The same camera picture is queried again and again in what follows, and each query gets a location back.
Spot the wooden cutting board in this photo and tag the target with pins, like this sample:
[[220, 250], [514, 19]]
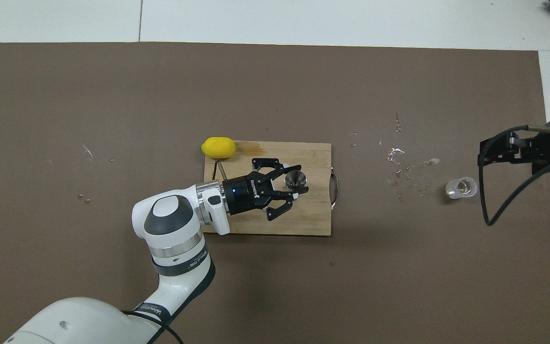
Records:
[[308, 162]]

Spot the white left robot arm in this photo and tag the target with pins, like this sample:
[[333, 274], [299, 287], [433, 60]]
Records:
[[170, 239]]

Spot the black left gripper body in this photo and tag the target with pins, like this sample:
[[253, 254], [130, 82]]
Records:
[[246, 193]]

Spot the yellow lemon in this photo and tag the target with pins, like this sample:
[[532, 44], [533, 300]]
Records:
[[217, 147]]

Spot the clear glass cup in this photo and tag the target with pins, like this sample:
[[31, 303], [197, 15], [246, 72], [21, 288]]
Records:
[[461, 188]]

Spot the metal jigger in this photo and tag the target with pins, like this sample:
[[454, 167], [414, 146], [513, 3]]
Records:
[[296, 179]]

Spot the brown table mat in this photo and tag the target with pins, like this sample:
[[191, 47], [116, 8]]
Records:
[[112, 119]]

